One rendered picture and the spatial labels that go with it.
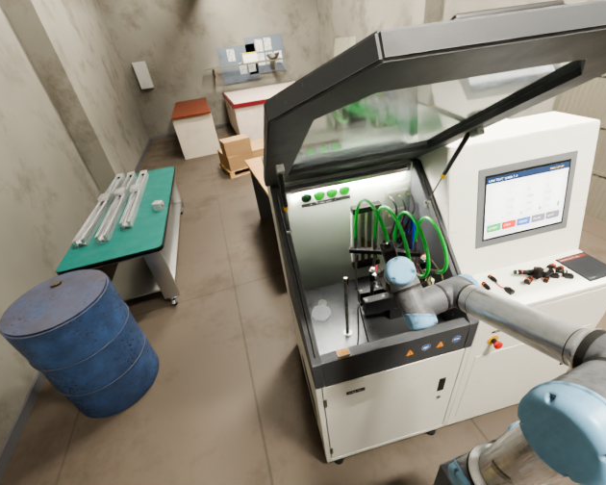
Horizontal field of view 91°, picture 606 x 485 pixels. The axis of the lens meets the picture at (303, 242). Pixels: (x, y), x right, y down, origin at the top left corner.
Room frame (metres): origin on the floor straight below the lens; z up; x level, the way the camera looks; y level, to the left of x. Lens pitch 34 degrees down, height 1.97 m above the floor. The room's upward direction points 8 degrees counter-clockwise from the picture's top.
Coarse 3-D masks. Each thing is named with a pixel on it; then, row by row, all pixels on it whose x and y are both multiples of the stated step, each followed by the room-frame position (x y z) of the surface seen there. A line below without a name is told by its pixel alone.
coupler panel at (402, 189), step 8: (392, 184) 1.28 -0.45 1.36; (400, 184) 1.29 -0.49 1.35; (408, 184) 1.29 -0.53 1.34; (384, 192) 1.28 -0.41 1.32; (392, 192) 1.28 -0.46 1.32; (400, 192) 1.29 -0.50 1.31; (408, 192) 1.27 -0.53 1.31; (384, 200) 1.28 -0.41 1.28; (400, 200) 1.29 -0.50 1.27; (408, 200) 1.29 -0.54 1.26; (392, 208) 1.28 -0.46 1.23; (400, 208) 1.29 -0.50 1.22; (384, 216) 1.28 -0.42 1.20; (392, 224) 1.28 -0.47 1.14; (392, 232) 1.29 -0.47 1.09; (384, 240) 1.28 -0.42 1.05
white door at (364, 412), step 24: (432, 360) 0.75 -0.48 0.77; (456, 360) 0.76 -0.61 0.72; (336, 384) 0.69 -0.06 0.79; (360, 384) 0.70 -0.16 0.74; (384, 384) 0.71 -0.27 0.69; (408, 384) 0.73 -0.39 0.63; (432, 384) 0.75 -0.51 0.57; (336, 408) 0.68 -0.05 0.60; (360, 408) 0.70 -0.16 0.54; (384, 408) 0.72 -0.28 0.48; (408, 408) 0.73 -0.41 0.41; (432, 408) 0.75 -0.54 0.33; (336, 432) 0.68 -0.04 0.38; (360, 432) 0.70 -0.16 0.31; (384, 432) 0.72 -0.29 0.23; (408, 432) 0.74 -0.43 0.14; (336, 456) 0.68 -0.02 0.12
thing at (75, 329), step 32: (64, 288) 1.50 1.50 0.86; (96, 288) 1.45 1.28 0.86; (0, 320) 1.27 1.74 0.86; (32, 320) 1.24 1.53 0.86; (64, 320) 1.20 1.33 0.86; (96, 320) 1.28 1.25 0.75; (128, 320) 1.46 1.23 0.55; (32, 352) 1.13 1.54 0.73; (64, 352) 1.15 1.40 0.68; (96, 352) 1.21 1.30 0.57; (128, 352) 1.32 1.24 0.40; (64, 384) 1.13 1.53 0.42; (96, 384) 1.15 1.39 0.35; (128, 384) 1.23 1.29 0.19; (96, 416) 1.13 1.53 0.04
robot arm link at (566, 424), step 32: (544, 384) 0.22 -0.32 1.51; (576, 384) 0.20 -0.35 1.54; (544, 416) 0.19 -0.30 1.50; (576, 416) 0.17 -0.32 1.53; (480, 448) 0.28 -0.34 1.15; (512, 448) 0.21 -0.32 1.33; (544, 448) 0.16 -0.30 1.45; (576, 448) 0.15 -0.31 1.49; (480, 480) 0.22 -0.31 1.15; (512, 480) 0.19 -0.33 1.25; (544, 480) 0.16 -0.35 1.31; (576, 480) 0.13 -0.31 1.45
